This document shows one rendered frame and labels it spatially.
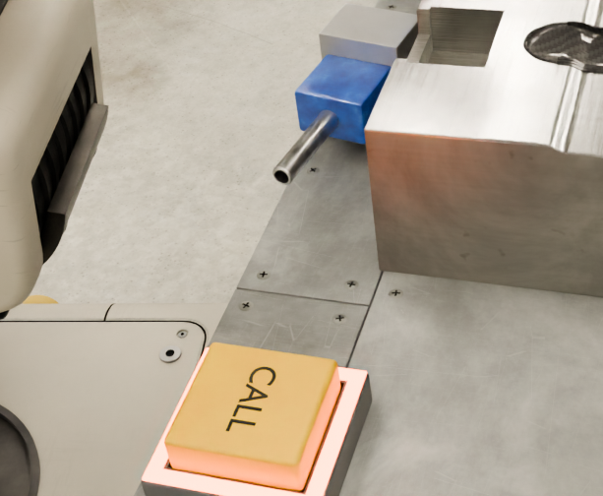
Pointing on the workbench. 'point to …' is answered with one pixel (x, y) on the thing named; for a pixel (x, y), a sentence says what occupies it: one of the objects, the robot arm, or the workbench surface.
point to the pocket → (454, 36)
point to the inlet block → (346, 79)
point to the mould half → (508, 162)
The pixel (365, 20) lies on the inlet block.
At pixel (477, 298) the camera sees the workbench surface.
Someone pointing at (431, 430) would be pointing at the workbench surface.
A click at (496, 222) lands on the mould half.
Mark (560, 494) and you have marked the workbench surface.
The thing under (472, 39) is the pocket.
